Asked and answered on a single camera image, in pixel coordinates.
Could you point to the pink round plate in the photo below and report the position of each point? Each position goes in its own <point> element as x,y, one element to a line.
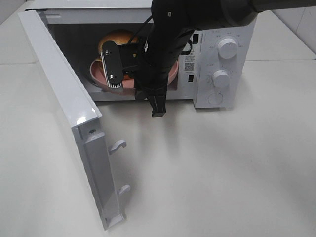
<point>98,77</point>

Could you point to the white microwave oven body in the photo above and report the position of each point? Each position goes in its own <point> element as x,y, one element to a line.
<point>78,25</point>

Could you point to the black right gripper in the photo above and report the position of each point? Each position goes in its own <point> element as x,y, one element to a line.
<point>147,61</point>

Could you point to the white timer knob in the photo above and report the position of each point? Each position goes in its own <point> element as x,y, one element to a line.
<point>221,79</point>

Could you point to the white microwave door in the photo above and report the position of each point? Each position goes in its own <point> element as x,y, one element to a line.
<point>82,115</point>

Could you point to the round door release button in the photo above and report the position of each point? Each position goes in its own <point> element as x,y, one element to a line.
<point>215,98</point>

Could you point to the warning label sticker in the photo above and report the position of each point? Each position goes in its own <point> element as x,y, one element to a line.
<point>188,62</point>

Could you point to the upper white power knob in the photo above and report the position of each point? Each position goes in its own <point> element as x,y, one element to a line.
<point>227,48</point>

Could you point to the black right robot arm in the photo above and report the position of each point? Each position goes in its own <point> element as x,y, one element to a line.
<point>174,21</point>

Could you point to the burger with sesame-free bun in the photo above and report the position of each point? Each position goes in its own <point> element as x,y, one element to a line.
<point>116,37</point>

